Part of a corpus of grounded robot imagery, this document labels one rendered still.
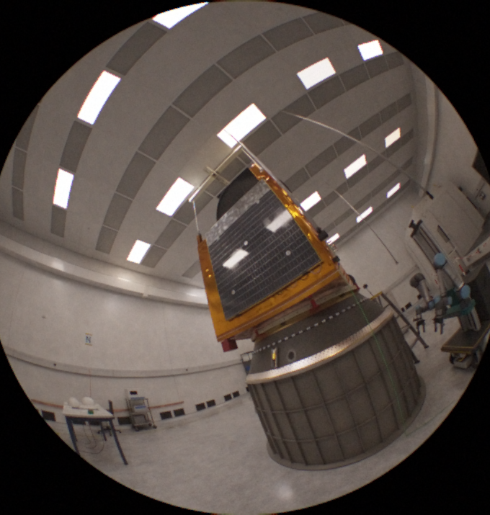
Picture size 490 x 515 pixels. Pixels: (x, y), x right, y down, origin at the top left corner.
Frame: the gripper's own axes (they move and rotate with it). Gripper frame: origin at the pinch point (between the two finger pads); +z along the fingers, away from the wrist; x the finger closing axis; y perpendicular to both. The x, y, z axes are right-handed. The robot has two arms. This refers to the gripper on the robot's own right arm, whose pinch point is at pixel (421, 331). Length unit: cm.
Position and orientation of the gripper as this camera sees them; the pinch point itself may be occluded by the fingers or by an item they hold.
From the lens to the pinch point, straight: 235.8
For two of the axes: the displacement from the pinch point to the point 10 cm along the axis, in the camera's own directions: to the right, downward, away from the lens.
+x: 4.0, 5.4, 7.4
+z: -1.3, 8.3, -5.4
